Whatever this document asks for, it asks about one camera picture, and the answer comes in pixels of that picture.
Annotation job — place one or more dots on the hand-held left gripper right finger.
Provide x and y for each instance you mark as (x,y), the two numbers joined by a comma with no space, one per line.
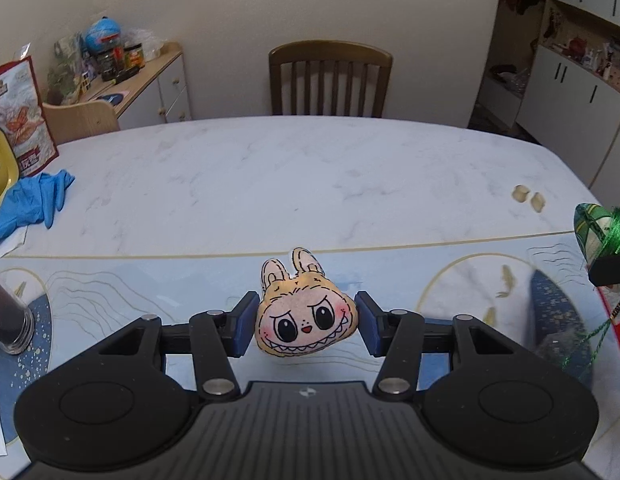
(368,325)

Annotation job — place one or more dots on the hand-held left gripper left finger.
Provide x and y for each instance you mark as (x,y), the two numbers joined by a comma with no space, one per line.
(247,321)

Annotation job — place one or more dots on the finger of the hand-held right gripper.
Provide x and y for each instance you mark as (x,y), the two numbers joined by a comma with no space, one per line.
(612,270)

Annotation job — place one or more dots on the white cardboard box red edge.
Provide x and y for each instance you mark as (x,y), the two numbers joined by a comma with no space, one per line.
(617,310)

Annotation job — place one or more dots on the green tinsel thread spool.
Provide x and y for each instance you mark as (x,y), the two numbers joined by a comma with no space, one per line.
(602,230)

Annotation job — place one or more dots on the bunny face plush charm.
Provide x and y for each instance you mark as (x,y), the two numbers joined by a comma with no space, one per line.
(305,315)

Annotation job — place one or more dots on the small beige piece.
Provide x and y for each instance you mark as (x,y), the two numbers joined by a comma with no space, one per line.
(538,202)
(520,193)

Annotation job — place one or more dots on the glass tumbler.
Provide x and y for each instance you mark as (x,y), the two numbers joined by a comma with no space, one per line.
(10,320)

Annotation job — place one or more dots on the white sideboard wooden top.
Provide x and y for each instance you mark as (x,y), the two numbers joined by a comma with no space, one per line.
(155,87)

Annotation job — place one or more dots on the blue rubber glove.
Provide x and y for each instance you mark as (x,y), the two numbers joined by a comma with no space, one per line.
(25,200)

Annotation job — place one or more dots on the pale wooden child chair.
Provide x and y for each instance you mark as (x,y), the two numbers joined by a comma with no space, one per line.
(80,120)

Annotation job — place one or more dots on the dark wooden slatted chair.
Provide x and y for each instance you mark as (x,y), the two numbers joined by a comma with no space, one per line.
(330,55)

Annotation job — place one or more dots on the yellow tissue box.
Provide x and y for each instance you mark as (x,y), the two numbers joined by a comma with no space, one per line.
(0,175)

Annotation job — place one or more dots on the dark glass jar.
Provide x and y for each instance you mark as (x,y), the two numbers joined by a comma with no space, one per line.
(110,65)

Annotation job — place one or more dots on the clear plastic bag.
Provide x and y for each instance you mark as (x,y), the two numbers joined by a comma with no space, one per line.
(145,40)

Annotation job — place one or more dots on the red printed paper bag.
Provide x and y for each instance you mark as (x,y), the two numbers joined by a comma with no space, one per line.
(20,110)

